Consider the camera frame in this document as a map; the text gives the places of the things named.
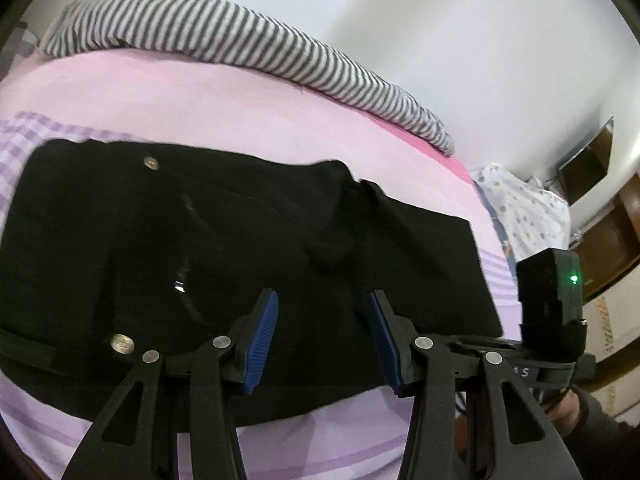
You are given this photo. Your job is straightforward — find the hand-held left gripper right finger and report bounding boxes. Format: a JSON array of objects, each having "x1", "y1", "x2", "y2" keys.
[{"x1": 367, "y1": 289, "x2": 586, "y2": 480}]

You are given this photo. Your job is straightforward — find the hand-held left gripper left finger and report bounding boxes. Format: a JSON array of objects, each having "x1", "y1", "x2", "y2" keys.
[{"x1": 60, "y1": 287, "x2": 280, "y2": 480}]

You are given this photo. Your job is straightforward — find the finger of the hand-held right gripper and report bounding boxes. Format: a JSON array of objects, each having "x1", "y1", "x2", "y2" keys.
[{"x1": 442, "y1": 336, "x2": 523, "y2": 361}]

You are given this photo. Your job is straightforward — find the black pants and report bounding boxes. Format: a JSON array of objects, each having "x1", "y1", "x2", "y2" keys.
[{"x1": 0, "y1": 137, "x2": 503, "y2": 418}]

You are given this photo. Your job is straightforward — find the person's right forearm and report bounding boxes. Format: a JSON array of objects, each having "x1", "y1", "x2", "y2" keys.
[{"x1": 565, "y1": 389, "x2": 640, "y2": 480}]

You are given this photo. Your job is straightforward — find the person's right hand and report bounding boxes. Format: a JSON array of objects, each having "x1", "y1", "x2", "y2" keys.
[{"x1": 547, "y1": 392, "x2": 583, "y2": 436}]

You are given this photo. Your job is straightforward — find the wooden cabinet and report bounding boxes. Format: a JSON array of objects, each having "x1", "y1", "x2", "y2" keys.
[{"x1": 570, "y1": 170, "x2": 640, "y2": 303}]

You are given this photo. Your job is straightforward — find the white dotted pillow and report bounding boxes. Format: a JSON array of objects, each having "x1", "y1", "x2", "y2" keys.
[{"x1": 470, "y1": 162, "x2": 573, "y2": 273}]

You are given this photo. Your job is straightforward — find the dark silver-framed panel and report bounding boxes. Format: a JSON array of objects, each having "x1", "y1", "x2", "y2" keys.
[{"x1": 557, "y1": 116, "x2": 616, "y2": 207}]

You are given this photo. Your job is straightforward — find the pink purple bed sheet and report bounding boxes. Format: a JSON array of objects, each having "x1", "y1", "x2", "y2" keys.
[{"x1": 0, "y1": 47, "x2": 521, "y2": 480}]

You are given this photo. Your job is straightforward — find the grey white striped blanket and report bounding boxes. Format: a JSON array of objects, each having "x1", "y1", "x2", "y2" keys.
[{"x1": 39, "y1": 0, "x2": 457, "y2": 156}]

